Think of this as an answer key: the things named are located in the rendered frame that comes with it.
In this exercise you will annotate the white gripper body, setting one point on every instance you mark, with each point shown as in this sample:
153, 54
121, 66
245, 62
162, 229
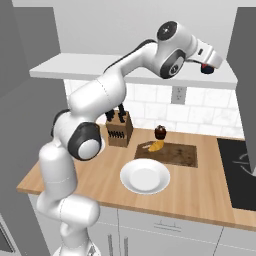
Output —
215, 59

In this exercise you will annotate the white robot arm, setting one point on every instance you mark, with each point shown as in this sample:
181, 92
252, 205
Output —
83, 100

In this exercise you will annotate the grey side cabinet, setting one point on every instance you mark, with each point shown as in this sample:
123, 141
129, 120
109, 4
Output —
245, 66

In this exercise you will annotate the dark wooden cutting board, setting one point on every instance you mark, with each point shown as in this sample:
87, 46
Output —
176, 154

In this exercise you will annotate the golden croissant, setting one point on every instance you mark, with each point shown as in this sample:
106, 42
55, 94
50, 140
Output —
156, 146

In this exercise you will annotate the white upper cabinet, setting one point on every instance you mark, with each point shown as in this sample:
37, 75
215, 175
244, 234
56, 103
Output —
80, 68

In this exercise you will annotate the grey tall cabinet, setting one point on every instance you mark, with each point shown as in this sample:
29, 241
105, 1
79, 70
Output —
20, 100

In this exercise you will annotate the black hob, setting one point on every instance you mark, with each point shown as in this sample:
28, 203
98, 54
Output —
238, 173

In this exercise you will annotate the wooden knife block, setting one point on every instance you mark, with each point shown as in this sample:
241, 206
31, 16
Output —
119, 131

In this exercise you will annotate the white round plate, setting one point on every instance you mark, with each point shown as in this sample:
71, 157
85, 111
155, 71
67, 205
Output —
145, 176

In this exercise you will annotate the white drawer front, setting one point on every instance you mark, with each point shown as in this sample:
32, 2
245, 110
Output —
166, 223

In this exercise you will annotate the white cupboard door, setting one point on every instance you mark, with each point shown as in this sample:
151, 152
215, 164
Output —
236, 241
166, 246
105, 240

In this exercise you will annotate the grey wall socket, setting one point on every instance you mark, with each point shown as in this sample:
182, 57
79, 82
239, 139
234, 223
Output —
179, 95

